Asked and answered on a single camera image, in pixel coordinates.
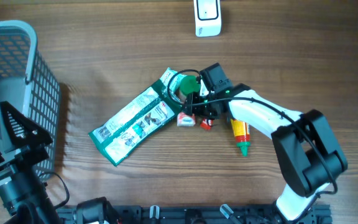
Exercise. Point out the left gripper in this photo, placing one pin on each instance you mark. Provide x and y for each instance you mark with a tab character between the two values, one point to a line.
37	133

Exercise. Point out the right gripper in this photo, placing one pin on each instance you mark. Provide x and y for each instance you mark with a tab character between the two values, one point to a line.
196	109

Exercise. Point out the red Nescafe stick sachet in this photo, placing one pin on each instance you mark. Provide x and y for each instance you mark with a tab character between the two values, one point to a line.
206	124

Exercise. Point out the green lid jar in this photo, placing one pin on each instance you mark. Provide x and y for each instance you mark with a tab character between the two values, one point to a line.
188	85

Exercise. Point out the red sauce bottle green cap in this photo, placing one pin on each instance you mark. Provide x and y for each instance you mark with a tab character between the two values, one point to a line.
241	135

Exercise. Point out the red white small packet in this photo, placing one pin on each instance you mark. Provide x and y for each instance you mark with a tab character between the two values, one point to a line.
185	120

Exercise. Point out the teal tissue pack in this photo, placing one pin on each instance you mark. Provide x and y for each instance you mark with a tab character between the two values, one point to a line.
175	84

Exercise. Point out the green 3M gloves package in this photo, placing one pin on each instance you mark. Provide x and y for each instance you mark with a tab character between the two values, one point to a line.
144	115

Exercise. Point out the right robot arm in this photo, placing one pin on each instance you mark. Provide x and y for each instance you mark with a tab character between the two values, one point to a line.
308	153

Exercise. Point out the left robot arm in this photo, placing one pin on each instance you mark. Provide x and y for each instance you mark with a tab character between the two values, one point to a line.
22	190

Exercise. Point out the white barcode scanner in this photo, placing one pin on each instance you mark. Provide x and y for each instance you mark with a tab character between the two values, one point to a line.
208	21

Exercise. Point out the grey plastic mesh basket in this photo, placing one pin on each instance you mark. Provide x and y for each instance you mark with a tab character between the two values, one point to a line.
28	84

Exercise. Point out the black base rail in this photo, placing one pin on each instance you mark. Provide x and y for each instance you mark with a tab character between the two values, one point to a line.
319	214

